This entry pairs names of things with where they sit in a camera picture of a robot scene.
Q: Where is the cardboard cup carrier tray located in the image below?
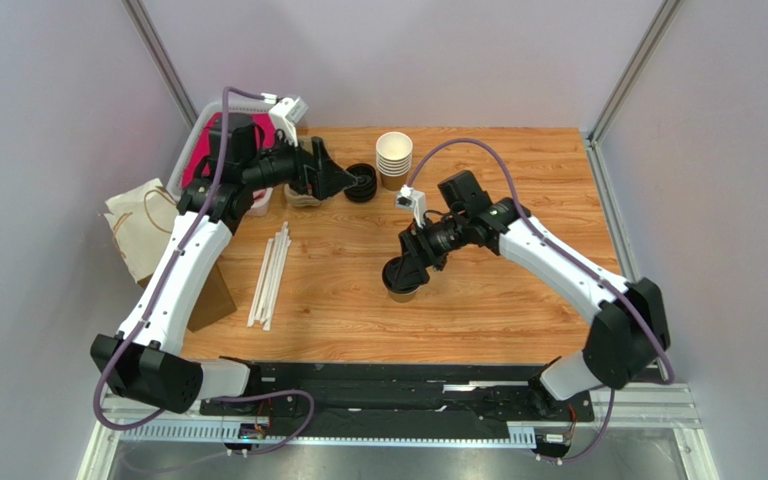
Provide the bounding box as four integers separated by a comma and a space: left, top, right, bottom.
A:
283, 185, 322, 208

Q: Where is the brown paper bag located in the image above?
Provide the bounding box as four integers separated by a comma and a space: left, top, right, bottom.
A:
103, 178, 237, 332

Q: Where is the white plastic basket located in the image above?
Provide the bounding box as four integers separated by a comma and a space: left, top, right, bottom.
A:
165, 98, 274, 201

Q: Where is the brown paper coffee cup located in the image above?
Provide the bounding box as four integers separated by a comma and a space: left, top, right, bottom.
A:
387, 288, 419, 303

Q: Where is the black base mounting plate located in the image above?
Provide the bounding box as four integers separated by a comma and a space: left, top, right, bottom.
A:
199, 362, 595, 440

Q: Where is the pink folded cloth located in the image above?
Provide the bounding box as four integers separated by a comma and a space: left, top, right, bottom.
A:
179, 112, 275, 188

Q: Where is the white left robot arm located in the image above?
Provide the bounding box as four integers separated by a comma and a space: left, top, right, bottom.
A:
90, 113, 357, 413

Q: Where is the black plastic cup lid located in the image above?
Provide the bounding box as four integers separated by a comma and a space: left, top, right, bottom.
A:
382, 257, 427, 290

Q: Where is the stack of paper cups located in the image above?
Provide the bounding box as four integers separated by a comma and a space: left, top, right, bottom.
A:
375, 131, 413, 191

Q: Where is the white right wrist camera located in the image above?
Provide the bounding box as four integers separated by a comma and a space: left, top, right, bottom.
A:
395, 184, 428, 228

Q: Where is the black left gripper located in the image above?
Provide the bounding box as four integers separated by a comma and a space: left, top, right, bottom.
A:
243, 127, 357, 202

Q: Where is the stack of black lids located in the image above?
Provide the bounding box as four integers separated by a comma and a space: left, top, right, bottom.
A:
344, 163, 378, 203

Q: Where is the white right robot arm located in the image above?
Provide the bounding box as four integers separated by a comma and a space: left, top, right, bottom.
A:
382, 171, 670, 404

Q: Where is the aluminium frame rail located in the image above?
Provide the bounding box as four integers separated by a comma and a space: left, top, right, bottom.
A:
78, 382, 719, 479

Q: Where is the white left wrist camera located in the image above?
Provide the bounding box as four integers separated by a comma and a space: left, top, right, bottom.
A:
268, 96, 308, 146

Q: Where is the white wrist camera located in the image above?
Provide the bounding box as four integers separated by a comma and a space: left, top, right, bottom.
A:
395, 184, 428, 228
268, 96, 308, 146

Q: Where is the white paper straw bundle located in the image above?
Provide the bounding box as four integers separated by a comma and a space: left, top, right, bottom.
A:
247, 221, 292, 331

